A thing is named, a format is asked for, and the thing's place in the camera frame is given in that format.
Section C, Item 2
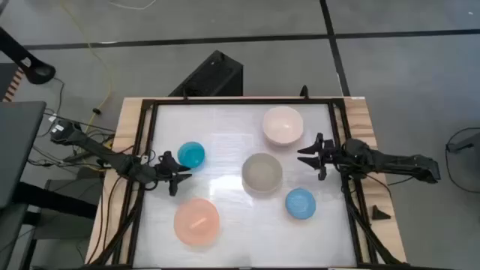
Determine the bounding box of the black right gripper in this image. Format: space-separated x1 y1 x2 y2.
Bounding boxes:
297 132 344 182

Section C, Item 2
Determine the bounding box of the black furniture base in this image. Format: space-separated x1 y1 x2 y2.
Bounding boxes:
10 181 99 221

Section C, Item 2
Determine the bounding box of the white table mat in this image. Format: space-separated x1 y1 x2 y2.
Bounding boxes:
133 103 358 268

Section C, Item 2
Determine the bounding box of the black floor cable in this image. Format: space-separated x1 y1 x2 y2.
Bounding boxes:
445 126 480 195

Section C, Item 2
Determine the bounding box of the black cable bundle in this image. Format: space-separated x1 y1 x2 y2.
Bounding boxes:
26 76 117 172

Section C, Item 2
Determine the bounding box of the white cable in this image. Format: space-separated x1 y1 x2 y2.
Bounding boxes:
107 0 158 11

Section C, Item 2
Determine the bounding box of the orange bowl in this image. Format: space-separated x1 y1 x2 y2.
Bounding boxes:
173 197 221 248

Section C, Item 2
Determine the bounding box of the pale pink bowl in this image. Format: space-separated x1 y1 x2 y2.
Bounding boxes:
262 105 305 147

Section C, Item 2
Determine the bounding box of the grey desk top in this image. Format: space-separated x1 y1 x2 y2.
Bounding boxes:
0 100 47 209

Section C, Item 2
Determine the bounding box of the yellow cable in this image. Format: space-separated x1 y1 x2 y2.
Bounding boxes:
58 0 114 136

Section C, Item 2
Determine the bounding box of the blue bowl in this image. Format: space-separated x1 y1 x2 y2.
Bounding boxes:
284 187 317 221

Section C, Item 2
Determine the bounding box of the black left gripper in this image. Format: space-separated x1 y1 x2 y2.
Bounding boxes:
156 150 194 197

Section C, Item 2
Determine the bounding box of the wooden slatted panel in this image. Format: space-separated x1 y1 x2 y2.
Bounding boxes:
1 67 26 104

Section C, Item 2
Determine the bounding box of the black triangular bracket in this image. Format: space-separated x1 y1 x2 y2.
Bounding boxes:
371 204 392 221

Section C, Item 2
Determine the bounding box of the small teal bowl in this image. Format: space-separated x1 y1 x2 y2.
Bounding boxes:
176 141 206 169

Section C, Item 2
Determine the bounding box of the black perforated box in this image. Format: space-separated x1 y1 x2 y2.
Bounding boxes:
168 49 245 98

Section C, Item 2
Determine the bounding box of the black metal table frame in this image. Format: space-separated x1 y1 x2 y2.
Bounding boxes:
89 97 408 268

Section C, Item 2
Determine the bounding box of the grey bowl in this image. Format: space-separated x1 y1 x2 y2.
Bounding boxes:
241 152 284 194

